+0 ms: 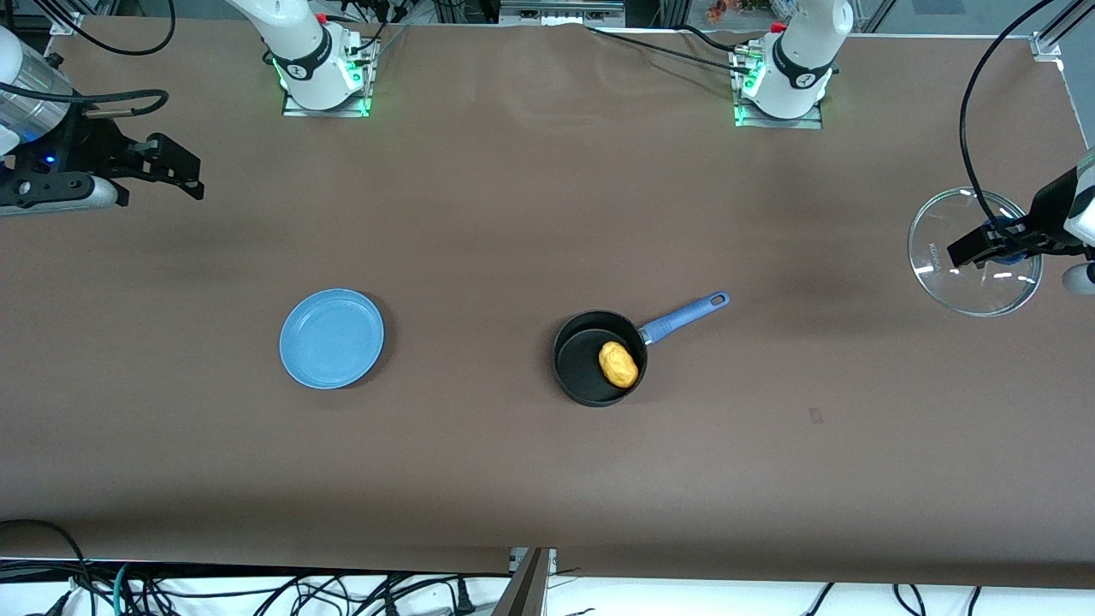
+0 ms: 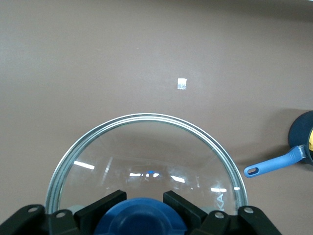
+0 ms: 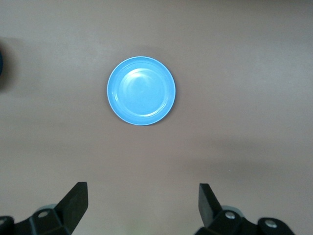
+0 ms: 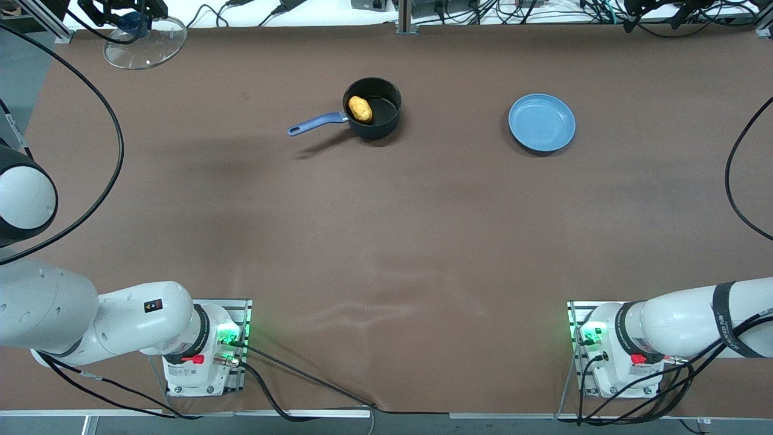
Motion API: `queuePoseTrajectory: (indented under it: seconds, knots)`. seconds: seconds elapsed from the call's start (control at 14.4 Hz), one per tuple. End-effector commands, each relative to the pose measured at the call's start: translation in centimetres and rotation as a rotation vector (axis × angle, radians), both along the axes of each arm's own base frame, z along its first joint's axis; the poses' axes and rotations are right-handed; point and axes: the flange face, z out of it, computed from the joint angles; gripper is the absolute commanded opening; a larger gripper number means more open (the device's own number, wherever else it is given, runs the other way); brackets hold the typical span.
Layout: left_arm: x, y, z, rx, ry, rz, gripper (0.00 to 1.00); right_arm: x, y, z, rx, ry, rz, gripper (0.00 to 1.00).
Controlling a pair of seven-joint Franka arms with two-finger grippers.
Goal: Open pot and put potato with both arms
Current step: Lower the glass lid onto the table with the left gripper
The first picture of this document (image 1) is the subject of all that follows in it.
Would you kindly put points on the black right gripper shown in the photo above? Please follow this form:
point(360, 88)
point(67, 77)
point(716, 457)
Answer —
point(85, 144)

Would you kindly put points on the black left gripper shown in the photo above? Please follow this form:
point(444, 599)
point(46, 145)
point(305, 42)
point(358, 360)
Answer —
point(1049, 207)

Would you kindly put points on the glass lid with blue knob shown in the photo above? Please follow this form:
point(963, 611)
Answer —
point(975, 291)

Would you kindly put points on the yellow potato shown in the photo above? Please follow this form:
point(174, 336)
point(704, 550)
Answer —
point(618, 364)

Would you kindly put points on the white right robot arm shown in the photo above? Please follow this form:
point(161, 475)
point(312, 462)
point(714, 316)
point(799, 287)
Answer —
point(291, 34)

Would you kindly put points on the blue round plate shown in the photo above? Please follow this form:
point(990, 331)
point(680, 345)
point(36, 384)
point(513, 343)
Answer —
point(332, 338)

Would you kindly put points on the brown table cover sheet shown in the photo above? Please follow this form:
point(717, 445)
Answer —
point(513, 214)

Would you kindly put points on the orange small objects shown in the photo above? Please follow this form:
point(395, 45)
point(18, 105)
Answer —
point(723, 8)

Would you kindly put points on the grey metal box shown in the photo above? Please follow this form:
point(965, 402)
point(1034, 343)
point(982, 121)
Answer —
point(556, 10)

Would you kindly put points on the black power plug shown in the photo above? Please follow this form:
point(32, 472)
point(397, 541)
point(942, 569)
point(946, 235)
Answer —
point(464, 599)

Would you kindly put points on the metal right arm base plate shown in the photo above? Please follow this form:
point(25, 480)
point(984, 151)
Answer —
point(295, 109)

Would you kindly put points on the aluminium profile with bracket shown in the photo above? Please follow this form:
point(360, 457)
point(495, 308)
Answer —
point(1048, 43)

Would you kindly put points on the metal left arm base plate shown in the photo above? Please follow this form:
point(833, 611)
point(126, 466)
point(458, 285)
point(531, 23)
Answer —
point(753, 121)

